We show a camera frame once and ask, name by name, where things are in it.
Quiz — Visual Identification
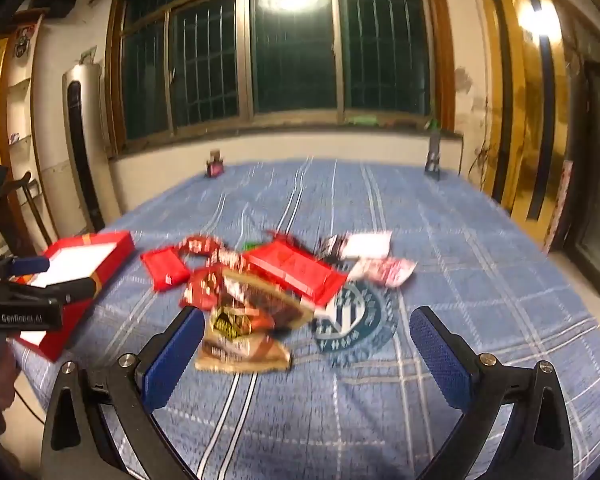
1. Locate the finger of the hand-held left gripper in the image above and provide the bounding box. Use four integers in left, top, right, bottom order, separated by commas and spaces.
0, 255, 51, 278
0, 277, 99, 307

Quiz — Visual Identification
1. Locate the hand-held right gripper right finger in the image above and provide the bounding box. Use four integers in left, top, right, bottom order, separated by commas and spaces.
409, 305, 576, 480

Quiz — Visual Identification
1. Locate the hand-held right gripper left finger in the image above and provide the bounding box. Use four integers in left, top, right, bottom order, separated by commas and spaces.
40, 305, 207, 480

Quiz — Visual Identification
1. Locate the red cardboard box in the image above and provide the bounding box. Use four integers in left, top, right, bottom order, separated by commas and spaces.
10, 231, 137, 362

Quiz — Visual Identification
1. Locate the brown gold snack packet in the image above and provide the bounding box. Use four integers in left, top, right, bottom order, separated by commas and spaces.
195, 306, 292, 374

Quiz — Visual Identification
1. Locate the red gold snack packet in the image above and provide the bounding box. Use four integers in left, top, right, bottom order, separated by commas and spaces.
180, 266, 226, 309

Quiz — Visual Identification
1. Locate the plain red snack packet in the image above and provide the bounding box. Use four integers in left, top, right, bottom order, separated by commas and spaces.
141, 246, 191, 292

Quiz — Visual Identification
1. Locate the pink white snack packet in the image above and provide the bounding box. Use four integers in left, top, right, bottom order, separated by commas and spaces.
347, 257, 417, 289

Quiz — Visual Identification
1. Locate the dark brown snack packet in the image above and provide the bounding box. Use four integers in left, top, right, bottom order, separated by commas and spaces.
224, 269, 314, 332

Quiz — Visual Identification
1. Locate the red white printed snack packet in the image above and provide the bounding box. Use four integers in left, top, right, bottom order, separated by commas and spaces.
177, 236, 227, 261

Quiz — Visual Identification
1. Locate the black white snack packet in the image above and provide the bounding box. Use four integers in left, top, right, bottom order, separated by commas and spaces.
320, 234, 351, 262

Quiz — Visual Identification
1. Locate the person's left forearm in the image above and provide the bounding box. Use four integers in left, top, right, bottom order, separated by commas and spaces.
0, 332, 23, 436

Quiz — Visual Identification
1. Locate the black chair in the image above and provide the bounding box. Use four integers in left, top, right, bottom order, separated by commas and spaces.
0, 172, 56, 257

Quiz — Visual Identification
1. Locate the blue plaid bed sheet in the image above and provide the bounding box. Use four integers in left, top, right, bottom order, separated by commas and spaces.
12, 157, 600, 480

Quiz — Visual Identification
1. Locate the standing air conditioner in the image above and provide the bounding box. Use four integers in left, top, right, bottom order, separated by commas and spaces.
62, 62, 115, 233

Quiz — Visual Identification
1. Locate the large flat red snack packet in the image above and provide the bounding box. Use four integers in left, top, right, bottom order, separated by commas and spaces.
242, 240, 348, 307

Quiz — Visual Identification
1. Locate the wooden shelf unit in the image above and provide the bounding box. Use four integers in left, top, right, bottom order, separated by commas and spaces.
0, 10, 48, 241

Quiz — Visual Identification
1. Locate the small red black device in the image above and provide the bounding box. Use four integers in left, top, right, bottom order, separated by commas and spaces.
206, 150, 226, 179

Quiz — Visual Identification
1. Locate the pink patterned strip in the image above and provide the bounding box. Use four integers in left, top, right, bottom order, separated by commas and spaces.
542, 160, 574, 254

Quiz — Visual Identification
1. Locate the grey metal bottle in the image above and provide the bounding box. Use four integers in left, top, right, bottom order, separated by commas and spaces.
425, 130, 444, 181

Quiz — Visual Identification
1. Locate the gold black striped panel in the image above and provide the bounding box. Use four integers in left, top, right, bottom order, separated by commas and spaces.
472, 0, 572, 221

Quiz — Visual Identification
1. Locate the barred window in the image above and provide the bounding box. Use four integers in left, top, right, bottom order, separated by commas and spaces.
105, 0, 456, 161

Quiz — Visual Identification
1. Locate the black cable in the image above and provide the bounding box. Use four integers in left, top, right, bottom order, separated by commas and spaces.
12, 385, 49, 414

